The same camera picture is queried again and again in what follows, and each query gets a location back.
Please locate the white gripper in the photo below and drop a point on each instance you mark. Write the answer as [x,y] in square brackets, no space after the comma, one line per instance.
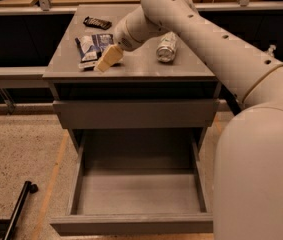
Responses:
[126,36]

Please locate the blue chip bag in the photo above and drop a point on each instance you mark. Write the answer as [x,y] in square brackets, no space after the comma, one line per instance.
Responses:
[91,48]

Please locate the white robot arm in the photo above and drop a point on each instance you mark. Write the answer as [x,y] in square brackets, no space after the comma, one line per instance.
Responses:
[248,167]

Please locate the closed grey upper drawer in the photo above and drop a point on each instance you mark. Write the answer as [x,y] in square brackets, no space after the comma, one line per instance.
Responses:
[135,114]

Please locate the grey drawer cabinet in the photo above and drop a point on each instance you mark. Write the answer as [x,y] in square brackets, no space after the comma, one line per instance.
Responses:
[139,76]

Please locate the open grey lower drawer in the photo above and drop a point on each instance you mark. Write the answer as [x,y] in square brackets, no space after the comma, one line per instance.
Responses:
[132,182]

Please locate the black candy bar wrapper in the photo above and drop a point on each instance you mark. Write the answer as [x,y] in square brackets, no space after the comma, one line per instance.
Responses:
[97,23]

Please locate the crushed silver can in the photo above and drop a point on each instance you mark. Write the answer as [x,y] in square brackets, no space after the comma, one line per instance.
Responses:
[167,48]

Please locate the black metal leg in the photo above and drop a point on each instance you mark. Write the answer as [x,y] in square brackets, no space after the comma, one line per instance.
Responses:
[28,187]

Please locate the grey metal rail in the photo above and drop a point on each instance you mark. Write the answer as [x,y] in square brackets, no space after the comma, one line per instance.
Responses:
[22,77]

